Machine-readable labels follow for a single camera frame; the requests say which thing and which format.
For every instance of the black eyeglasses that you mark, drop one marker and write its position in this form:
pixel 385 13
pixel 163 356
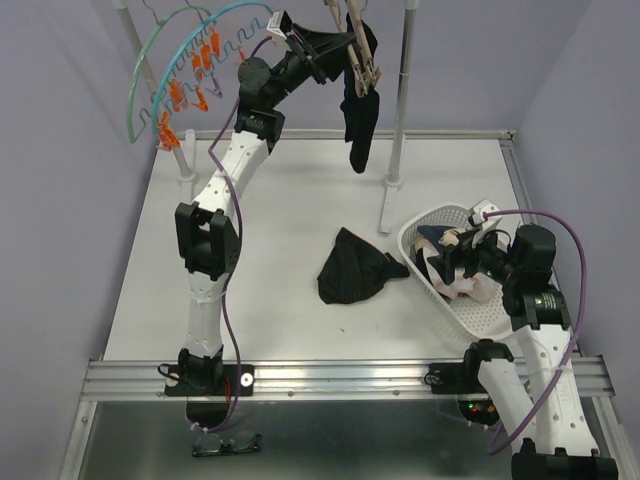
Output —
pixel 231 448

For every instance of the aluminium mounting rail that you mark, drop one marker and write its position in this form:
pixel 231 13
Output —
pixel 272 381

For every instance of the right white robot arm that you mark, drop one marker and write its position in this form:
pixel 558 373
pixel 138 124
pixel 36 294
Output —
pixel 547 431

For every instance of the blue clip hanger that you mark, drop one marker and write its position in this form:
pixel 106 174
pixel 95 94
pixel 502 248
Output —
pixel 195 60

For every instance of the white clothes rack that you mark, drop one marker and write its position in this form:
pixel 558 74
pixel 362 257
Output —
pixel 366 76

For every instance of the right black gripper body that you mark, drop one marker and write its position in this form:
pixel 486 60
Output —
pixel 488 259

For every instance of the navy underwear beige waistband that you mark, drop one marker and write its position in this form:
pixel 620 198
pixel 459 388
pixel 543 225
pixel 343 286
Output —
pixel 441 237

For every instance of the white perforated plastic basket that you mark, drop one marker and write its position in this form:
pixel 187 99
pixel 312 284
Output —
pixel 461 321

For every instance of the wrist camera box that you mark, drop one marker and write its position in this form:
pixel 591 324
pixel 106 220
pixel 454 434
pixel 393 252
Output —
pixel 277 25
pixel 484 218

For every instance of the green clip hanger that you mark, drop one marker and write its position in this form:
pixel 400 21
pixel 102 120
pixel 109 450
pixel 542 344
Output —
pixel 142 69

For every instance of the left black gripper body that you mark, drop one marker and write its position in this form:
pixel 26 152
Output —
pixel 288 71

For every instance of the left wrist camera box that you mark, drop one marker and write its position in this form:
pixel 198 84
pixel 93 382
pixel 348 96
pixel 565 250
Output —
pixel 277 25

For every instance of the black shorts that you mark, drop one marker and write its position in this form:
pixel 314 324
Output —
pixel 360 116
pixel 356 270

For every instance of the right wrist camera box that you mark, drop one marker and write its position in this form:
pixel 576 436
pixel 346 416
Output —
pixel 484 218

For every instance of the wooden trouser hanger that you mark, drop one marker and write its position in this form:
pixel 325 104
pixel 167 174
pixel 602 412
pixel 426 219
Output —
pixel 365 45
pixel 350 45

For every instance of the pink plastic bag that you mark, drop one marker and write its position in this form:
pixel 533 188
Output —
pixel 479 288

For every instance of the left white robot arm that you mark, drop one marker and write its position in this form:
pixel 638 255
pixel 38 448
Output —
pixel 208 228

